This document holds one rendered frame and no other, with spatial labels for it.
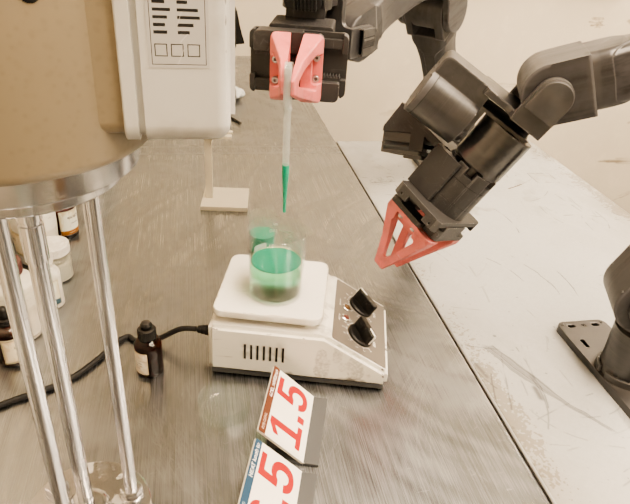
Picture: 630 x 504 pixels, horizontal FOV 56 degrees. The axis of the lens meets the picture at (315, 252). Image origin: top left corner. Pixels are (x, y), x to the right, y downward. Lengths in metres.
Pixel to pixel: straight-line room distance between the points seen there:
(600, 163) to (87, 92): 2.65
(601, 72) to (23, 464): 0.64
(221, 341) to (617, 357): 0.45
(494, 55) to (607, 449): 1.83
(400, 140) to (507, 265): 0.37
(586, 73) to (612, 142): 2.17
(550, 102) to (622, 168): 2.27
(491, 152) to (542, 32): 1.82
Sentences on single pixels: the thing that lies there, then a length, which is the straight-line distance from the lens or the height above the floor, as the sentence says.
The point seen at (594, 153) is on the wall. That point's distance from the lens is 2.74.
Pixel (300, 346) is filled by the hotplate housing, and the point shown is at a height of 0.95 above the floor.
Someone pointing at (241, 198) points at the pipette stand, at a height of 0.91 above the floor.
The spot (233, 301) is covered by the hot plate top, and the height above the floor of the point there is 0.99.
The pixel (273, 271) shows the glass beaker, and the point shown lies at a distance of 0.63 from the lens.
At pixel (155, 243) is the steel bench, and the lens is 0.95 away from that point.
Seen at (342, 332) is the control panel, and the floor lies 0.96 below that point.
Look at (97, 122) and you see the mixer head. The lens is 0.20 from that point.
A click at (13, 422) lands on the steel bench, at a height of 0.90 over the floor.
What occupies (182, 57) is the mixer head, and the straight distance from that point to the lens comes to 0.19.
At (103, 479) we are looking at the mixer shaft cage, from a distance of 0.39.
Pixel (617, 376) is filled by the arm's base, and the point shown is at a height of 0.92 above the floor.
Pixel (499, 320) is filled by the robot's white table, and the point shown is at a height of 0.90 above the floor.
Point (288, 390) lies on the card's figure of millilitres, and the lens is 0.64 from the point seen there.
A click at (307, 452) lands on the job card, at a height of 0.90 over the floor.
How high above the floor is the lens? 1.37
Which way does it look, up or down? 31 degrees down
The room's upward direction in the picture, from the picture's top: 4 degrees clockwise
